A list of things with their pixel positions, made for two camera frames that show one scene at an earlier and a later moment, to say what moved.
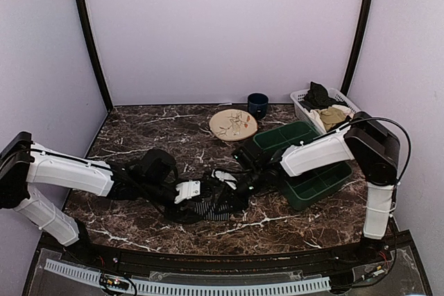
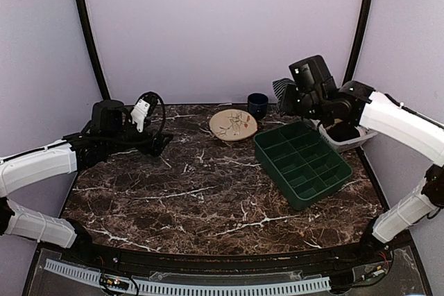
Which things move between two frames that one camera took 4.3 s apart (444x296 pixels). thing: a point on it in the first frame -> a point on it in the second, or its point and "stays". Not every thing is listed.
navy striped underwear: (212, 211) -> (279, 84)
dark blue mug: (257, 105) stays
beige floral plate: (232, 125) stays
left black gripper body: (176, 213) -> (145, 146)
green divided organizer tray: (300, 190) stays
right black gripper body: (243, 202) -> (304, 107)
